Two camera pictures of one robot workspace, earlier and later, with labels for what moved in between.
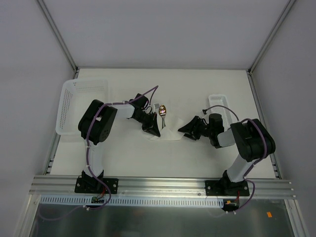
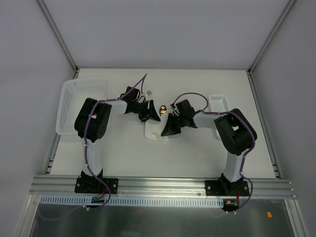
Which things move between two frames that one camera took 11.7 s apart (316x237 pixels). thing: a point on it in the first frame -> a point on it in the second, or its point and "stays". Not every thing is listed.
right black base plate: (219, 187) stays
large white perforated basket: (75, 96) stays
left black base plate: (90, 185) stays
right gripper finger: (192, 126) -> (172, 126)
